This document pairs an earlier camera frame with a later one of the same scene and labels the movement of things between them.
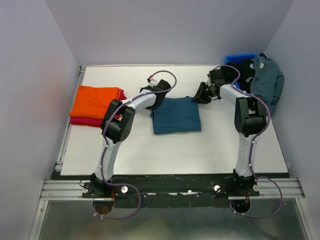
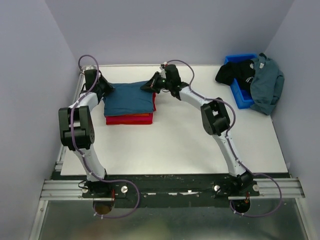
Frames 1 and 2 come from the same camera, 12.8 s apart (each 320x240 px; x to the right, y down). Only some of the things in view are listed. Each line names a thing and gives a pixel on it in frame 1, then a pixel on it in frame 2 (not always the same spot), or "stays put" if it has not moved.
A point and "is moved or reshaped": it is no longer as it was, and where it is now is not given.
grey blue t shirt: x=267 y=81 stays put
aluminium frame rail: x=59 y=190 stays put
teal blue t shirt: x=176 y=115 → x=128 y=98
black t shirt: x=247 y=70 stays put
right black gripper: x=199 y=95 → x=151 y=85
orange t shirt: x=93 y=101 is moved or reshaped
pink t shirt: x=90 y=122 → x=146 y=118
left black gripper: x=148 y=107 → x=109 y=88
